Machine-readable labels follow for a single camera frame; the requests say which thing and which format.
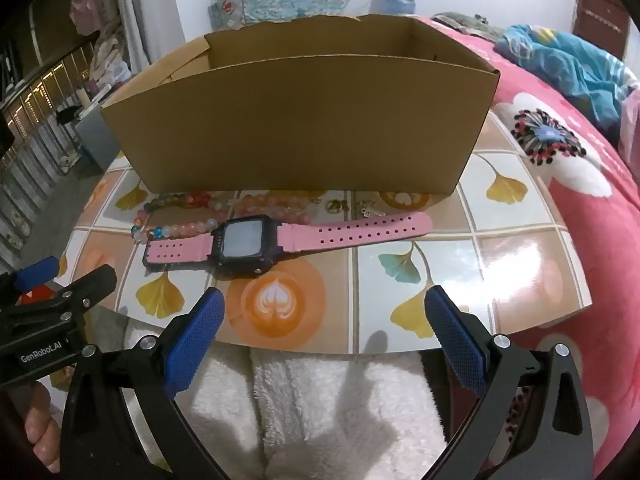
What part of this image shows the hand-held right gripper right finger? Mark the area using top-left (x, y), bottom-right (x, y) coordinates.
top-left (424, 285), bottom-right (598, 480)

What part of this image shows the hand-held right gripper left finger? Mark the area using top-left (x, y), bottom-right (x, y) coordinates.
top-left (57, 287), bottom-right (226, 480)

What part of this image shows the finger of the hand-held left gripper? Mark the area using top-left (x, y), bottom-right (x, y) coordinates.
top-left (0, 256), bottom-right (59, 292)
top-left (0, 265), bottom-right (119, 333)

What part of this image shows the pink strap digital watch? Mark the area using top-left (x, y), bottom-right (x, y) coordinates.
top-left (142, 212), bottom-right (434, 281)

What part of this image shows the pink orange bead bracelet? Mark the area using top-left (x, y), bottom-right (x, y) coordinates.
top-left (229, 194), bottom-right (314, 227)

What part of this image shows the brown cardboard box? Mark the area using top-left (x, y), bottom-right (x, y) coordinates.
top-left (100, 14), bottom-right (501, 197)

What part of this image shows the person's left hand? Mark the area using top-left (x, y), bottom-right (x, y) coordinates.
top-left (22, 380), bottom-right (67, 462)

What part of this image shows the metal railing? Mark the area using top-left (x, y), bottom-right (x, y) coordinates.
top-left (0, 40), bottom-right (101, 263)

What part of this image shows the white fluffy towel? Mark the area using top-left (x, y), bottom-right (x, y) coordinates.
top-left (120, 309), bottom-right (451, 480)

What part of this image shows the grey box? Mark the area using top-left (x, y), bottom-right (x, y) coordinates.
top-left (75, 104), bottom-right (124, 172)

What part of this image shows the pink floral blanket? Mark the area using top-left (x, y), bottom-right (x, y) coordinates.
top-left (415, 14), bottom-right (640, 472)

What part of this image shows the pile of clothes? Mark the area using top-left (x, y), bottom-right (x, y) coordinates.
top-left (89, 24), bottom-right (132, 92)

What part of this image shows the hanging pink garment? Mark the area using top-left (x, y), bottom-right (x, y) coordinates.
top-left (70, 0), bottom-right (102, 37)

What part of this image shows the white curtain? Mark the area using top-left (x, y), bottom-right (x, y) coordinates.
top-left (117, 0), bottom-right (177, 73)

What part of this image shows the blue patterned blanket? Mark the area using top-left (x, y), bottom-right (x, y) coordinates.
top-left (495, 24), bottom-right (640, 132)

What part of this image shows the brown door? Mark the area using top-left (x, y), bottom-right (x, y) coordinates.
top-left (572, 0), bottom-right (631, 57)

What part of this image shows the multicoloured bead bracelet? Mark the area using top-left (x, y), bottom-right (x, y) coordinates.
top-left (131, 191), bottom-right (222, 245)

